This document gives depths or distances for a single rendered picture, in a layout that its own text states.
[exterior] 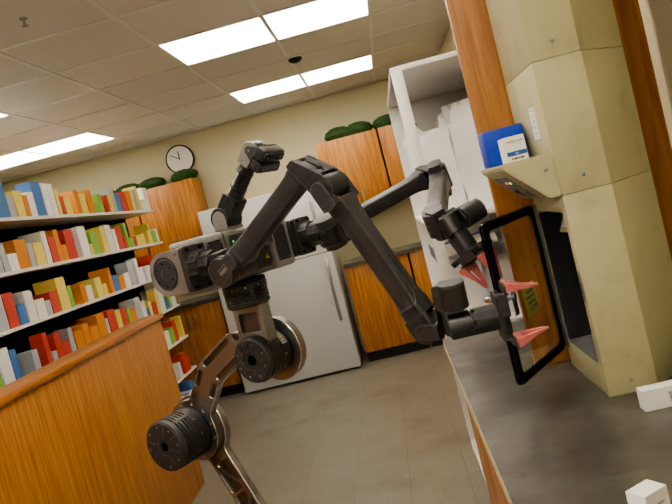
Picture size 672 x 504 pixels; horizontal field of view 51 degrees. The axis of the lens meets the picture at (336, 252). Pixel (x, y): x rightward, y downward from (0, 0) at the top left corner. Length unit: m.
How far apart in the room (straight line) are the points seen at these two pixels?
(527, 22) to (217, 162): 5.91
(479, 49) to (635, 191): 0.59
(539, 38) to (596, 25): 0.16
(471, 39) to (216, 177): 5.55
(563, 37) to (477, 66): 0.39
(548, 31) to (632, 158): 0.36
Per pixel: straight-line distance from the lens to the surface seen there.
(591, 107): 1.66
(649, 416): 1.59
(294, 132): 7.23
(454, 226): 1.79
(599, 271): 1.67
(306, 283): 6.55
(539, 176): 1.63
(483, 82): 2.00
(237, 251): 1.74
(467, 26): 2.02
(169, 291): 1.92
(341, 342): 6.62
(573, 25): 1.68
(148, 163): 7.55
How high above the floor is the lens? 1.51
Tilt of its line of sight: 3 degrees down
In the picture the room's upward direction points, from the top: 14 degrees counter-clockwise
